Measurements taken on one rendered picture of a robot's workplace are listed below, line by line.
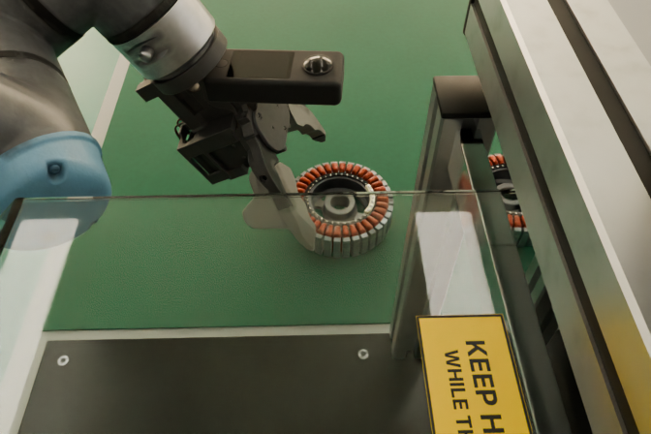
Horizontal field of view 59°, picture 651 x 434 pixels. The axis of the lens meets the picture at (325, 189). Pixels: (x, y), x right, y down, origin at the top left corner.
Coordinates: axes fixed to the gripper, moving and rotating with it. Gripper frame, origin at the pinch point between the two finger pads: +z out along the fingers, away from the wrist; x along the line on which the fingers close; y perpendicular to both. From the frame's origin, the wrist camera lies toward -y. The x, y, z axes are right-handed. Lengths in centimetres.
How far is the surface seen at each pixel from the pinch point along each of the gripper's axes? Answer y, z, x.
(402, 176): -5.0, 8.3, -6.7
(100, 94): 112, 27, -107
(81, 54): 125, 20, -128
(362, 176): -2.6, 3.1, -3.4
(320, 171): 1.3, 0.6, -3.5
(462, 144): -19.2, -17.2, 17.8
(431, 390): -18.2, -20.5, 31.4
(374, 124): -2.1, 6.6, -15.5
